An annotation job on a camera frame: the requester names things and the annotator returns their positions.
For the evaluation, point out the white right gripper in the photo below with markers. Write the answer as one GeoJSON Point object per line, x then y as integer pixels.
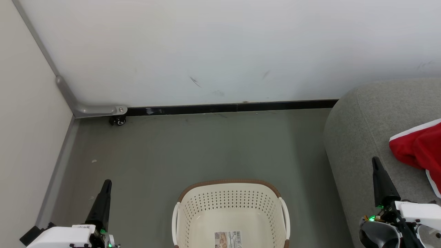
{"type": "Point", "coordinates": [420, 210]}

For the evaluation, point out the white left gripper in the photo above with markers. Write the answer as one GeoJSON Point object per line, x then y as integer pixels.
{"type": "Point", "coordinates": [62, 237]}

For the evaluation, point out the red garment wide white band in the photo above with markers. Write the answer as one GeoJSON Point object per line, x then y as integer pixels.
{"type": "Point", "coordinates": [437, 182]}

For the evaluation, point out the red jersey thin white trim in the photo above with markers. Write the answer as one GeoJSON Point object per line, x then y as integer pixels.
{"type": "Point", "coordinates": [420, 148]}

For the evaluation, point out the grey fabric sofa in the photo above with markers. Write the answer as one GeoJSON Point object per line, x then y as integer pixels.
{"type": "Point", "coordinates": [361, 137]}

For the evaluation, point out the small black caster wheel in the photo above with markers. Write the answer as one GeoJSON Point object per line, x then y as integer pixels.
{"type": "Point", "coordinates": [119, 121]}

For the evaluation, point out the cream perforated laundry basket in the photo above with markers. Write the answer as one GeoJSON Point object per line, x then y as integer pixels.
{"type": "Point", "coordinates": [227, 206]}

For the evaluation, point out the printed barcode label sticker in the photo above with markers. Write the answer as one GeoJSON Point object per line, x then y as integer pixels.
{"type": "Point", "coordinates": [227, 240]}

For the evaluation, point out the black baseboard strip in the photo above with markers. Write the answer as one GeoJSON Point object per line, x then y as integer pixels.
{"type": "Point", "coordinates": [206, 108]}

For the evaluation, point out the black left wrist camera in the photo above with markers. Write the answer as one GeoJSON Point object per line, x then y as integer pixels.
{"type": "Point", "coordinates": [31, 235]}

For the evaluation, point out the grey metal frame foot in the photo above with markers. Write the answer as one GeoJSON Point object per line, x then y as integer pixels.
{"type": "Point", "coordinates": [93, 111]}

